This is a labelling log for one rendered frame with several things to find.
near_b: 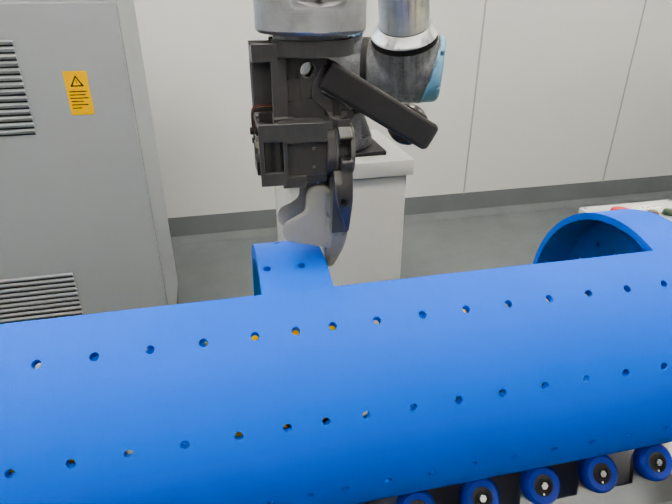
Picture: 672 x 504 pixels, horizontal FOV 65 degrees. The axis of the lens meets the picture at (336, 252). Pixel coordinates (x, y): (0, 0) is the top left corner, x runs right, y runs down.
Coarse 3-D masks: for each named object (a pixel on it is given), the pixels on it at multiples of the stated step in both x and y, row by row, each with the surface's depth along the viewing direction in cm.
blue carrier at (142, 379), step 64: (256, 256) 51; (320, 256) 51; (576, 256) 75; (640, 256) 54; (64, 320) 43; (128, 320) 44; (192, 320) 44; (256, 320) 45; (320, 320) 46; (384, 320) 47; (448, 320) 47; (512, 320) 48; (576, 320) 49; (640, 320) 50; (0, 384) 40; (64, 384) 41; (128, 384) 42; (192, 384) 42; (256, 384) 43; (320, 384) 44; (384, 384) 45; (448, 384) 46; (512, 384) 47; (576, 384) 49; (640, 384) 50; (0, 448) 39; (64, 448) 40; (128, 448) 41; (192, 448) 42; (256, 448) 43; (320, 448) 44; (384, 448) 46; (448, 448) 48; (512, 448) 50; (576, 448) 52
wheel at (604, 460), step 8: (600, 456) 61; (608, 456) 61; (584, 464) 61; (592, 464) 61; (600, 464) 61; (608, 464) 61; (584, 472) 60; (592, 472) 60; (600, 472) 60; (608, 472) 61; (616, 472) 61; (584, 480) 60; (592, 480) 60; (600, 480) 60; (608, 480) 60; (616, 480) 61; (592, 488) 60; (600, 488) 60; (608, 488) 60
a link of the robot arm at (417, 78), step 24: (384, 0) 108; (408, 0) 106; (384, 24) 112; (408, 24) 110; (432, 24) 115; (384, 48) 114; (408, 48) 112; (432, 48) 115; (384, 72) 118; (408, 72) 117; (432, 72) 116; (408, 96) 122; (432, 96) 121
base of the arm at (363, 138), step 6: (354, 114) 128; (360, 114) 129; (354, 120) 128; (360, 120) 130; (354, 126) 128; (360, 126) 130; (366, 126) 132; (354, 132) 128; (360, 132) 129; (366, 132) 132; (360, 138) 129; (366, 138) 131; (360, 144) 129; (366, 144) 131
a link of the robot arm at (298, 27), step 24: (264, 0) 39; (288, 0) 38; (312, 0) 38; (336, 0) 38; (360, 0) 40; (264, 24) 40; (288, 24) 39; (312, 24) 38; (336, 24) 39; (360, 24) 41
